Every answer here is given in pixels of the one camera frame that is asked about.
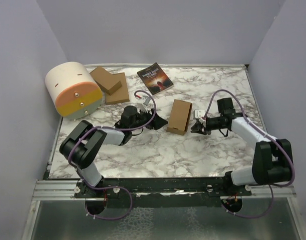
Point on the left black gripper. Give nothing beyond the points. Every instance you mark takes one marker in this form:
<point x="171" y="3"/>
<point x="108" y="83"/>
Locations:
<point x="157" y="122"/>

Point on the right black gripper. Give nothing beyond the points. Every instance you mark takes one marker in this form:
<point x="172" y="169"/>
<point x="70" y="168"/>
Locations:
<point x="198" y="127"/>

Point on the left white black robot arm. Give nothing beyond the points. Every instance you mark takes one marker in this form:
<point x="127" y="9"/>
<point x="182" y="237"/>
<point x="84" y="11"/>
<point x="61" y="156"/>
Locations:
<point x="83" y="144"/>

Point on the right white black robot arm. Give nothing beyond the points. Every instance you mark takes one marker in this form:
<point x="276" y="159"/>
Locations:
<point x="272" y="160"/>

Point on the flat brown cardboard box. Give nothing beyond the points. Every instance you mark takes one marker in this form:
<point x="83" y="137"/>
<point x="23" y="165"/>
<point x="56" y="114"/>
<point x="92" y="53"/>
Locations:
<point x="122" y="94"/>

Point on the folded brown cardboard box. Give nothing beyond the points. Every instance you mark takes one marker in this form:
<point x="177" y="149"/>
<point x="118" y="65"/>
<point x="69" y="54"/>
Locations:
<point x="106" y="81"/>

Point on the dark paperback book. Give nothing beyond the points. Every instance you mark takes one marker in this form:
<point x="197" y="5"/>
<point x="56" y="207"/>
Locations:
<point x="155" y="79"/>

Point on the cream orange cylindrical drawer unit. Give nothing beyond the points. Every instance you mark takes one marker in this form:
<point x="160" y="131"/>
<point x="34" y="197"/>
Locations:
<point x="73" y="91"/>

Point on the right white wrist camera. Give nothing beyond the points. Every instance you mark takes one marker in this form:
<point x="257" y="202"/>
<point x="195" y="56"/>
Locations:
<point x="199" y="113"/>

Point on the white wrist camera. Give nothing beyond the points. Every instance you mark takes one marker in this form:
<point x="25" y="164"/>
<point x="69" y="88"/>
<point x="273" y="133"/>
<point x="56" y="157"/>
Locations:
<point x="143" y="103"/>
<point x="199" y="113"/>

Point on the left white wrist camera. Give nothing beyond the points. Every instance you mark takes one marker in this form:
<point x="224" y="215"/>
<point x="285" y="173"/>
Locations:
<point x="143" y="103"/>

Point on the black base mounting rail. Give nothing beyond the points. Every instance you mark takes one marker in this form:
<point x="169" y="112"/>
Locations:
<point x="160" y="192"/>

